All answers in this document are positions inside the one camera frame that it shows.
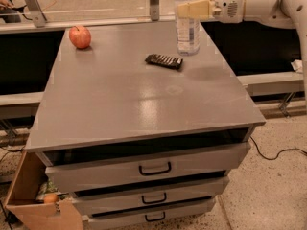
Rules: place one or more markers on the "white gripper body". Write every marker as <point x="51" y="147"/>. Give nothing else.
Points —
<point x="227" y="3"/>

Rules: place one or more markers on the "blue label plastic bottle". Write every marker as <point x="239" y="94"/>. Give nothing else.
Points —
<point x="188" y="31"/>

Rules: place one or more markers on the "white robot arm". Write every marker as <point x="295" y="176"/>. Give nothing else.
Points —
<point x="285" y="14"/>

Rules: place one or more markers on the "black chocolate bar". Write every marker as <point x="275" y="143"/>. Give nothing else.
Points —
<point x="164" y="61"/>

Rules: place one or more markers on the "red apple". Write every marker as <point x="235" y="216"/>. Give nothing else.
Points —
<point x="80" y="37"/>

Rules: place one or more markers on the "grey drawer cabinet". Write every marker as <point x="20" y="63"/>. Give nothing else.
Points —
<point x="107" y="102"/>

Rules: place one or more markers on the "person in background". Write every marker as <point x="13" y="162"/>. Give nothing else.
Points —
<point x="7" y="12"/>

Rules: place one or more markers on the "top grey drawer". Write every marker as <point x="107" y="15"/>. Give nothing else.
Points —
<point x="149" y="167"/>

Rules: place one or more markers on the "grey drawer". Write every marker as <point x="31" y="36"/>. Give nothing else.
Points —
<point x="151" y="214"/>
<point x="150" y="195"/>
<point x="149" y="167"/>

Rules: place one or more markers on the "middle grey drawer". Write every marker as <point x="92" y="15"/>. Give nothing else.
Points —
<point x="150" y="195"/>

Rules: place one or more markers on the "bottom grey drawer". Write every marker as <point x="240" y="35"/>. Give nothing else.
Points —
<point x="151" y="214"/>

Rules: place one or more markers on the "green packet in box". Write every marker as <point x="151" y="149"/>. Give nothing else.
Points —
<point x="47" y="187"/>

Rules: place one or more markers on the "orange fruit in box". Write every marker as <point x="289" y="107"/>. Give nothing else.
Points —
<point x="50" y="198"/>

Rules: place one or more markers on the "cardboard box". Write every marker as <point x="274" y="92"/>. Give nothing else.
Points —
<point x="35" y="215"/>

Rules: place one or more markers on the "middle metal bracket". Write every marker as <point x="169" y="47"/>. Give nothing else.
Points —
<point x="154" y="10"/>

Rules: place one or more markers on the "metal bracket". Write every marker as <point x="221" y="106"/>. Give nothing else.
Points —
<point x="36" y="13"/>
<point x="154" y="10"/>

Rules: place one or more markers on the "left metal bracket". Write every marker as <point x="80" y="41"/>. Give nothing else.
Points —
<point x="36" y="13"/>

